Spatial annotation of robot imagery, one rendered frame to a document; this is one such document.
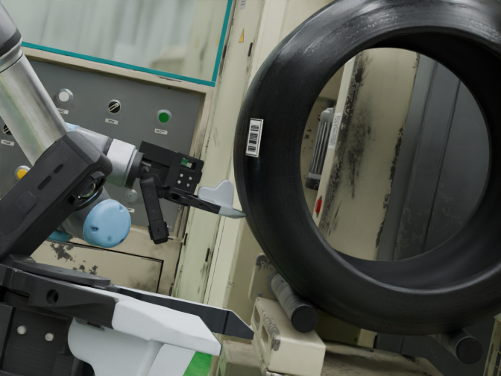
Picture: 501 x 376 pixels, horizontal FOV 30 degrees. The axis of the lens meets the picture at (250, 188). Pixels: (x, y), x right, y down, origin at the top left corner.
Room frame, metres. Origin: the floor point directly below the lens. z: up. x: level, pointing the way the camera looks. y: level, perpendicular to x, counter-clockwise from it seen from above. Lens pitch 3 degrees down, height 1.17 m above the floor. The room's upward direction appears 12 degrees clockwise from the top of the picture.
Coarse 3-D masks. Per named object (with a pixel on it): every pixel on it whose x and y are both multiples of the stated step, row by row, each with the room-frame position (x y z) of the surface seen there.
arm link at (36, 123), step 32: (0, 32) 1.29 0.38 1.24; (0, 64) 1.30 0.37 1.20; (0, 96) 1.32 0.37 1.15; (32, 96) 1.34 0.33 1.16; (32, 128) 1.35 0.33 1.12; (64, 128) 1.39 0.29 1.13; (32, 160) 1.39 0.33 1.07; (96, 192) 1.43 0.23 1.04; (64, 224) 1.48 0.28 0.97; (96, 224) 1.41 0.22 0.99; (128, 224) 1.45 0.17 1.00
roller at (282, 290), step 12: (276, 276) 1.82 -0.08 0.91; (276, 288) 1.75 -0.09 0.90; (288, 288) 1.67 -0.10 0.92; (288, 300) 1.59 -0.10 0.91; (300, 300) 1.55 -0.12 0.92; (288, 312) 1.55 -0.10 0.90; (300, 312) 1.50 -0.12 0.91; (312, 312) 1.50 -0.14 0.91; (300, 324) 1.50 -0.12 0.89; (312, 324) 1.50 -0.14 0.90
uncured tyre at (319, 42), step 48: (336, 0) 1.56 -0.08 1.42; (384, 0) 1.51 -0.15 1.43; (432, 0) 1.51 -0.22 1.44; (480, 0) 1.53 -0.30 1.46; (288, 48) 1.52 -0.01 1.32; (336, 48) 1.49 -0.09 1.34; (432, 48) 1.79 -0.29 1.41; (480, 48) 1.78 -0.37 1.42; (288, 96) 1.49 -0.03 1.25; (480, 96) 1.81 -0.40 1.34; (240, 144) 1.55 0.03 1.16; (288, 144) 1.49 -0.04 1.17; (240, 192) 1.60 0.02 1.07; (288, 192) 1.49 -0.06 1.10; (288, 240) 1.49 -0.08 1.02; (480, 240) 1.80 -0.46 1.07; (336, 288) 1.50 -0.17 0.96; (384, 288) 1.50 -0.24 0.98; (432, 288) 1.52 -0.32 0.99; (480, 288) 1.52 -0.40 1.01
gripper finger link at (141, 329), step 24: (120, 312) 0.46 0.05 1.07; (144, 312) 0.45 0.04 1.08; (168, 312) 0.45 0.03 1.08; (72, 336) 0.49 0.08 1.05; (96, 336) 0.47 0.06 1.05; (120, 336) 0.46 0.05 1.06; (144, 336) 0.45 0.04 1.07; (168, 336) 0.44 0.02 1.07; (192, 336) 0.44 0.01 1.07; (96, 360) 0.47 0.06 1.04; (120, 360) 0.46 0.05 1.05; (144, 360) 0.45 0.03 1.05
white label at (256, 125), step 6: (252, 120) 1.51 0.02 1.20; (258, 120) 1.49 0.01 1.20; (252, 126) 1.51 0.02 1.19; (258, 126) 1.49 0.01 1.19; (252, 132) 1.51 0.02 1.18; (258, 132) 1.49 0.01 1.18; (252, 138) 1.50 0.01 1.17; (258, 138) 1.49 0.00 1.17; (252, 144) 1.50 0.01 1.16; (258, 144) 1.48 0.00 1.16; (246, 150) 1.52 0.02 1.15; (252, 150) 1.50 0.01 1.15; (258, 150) 1.48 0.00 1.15
